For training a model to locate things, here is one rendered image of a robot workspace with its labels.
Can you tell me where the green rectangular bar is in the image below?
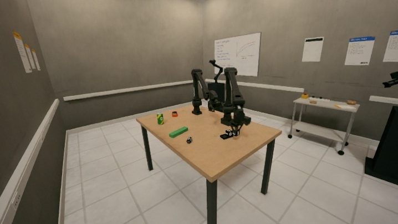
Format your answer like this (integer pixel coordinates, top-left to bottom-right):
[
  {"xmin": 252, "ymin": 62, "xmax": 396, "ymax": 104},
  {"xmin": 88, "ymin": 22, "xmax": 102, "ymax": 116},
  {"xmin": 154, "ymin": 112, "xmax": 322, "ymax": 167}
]
[{"xmin": 169, "ymin": 126, "xmax": 188, "ymax": 138}]

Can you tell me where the green drink can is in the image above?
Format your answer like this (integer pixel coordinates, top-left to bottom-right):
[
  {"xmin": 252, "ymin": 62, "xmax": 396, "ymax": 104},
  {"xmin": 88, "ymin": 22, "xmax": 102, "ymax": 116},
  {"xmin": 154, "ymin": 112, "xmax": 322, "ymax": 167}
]
[{"xmin": 157, "ymin": 113, "xmax": 164, "ymax": 125}]

